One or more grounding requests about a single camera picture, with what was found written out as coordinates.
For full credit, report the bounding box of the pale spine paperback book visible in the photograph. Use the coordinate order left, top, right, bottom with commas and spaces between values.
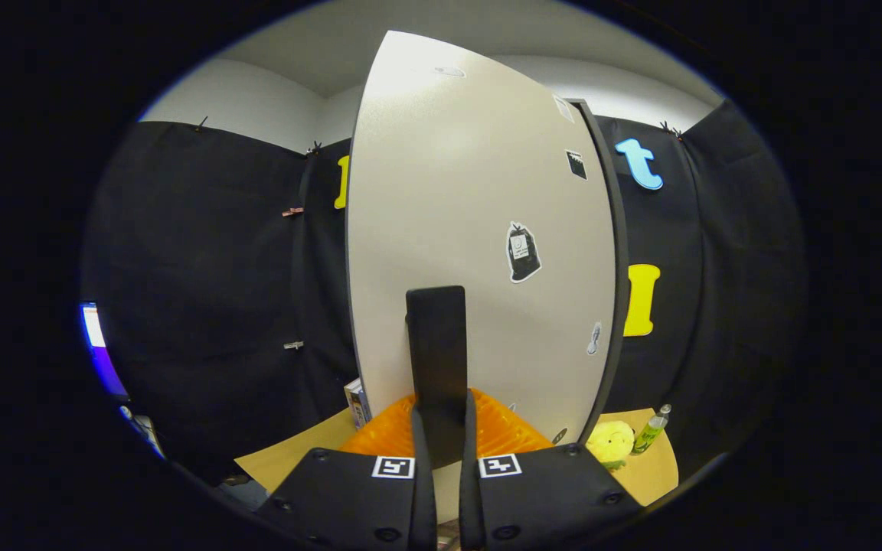
344, 379, 365, 429

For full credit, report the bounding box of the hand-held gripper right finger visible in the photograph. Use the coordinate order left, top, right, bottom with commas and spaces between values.
458, 388, 647, 551

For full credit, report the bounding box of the green plastic bottle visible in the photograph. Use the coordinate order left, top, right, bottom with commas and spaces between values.
629, 404, 672, 457

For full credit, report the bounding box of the black backdrop cloth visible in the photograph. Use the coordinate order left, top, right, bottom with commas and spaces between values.
81, 99, 805, 491

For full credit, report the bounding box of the beige shoe cabinet door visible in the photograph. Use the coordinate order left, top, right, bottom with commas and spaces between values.
345, 30, 617, 525

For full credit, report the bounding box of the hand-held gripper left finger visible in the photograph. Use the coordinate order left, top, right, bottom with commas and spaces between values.
253, 393, 439, 551

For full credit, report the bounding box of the yellow plush toy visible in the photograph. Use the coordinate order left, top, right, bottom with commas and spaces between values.
585, 419, 635, 471

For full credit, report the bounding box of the grey shoe cabinet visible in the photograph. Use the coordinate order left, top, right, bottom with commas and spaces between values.
567, 98, 632, 445

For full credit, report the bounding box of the lit screen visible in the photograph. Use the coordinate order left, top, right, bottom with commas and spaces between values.
80, 302, 129, 400

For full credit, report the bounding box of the black door handle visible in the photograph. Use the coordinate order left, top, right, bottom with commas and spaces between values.
405, 285, 468, 469

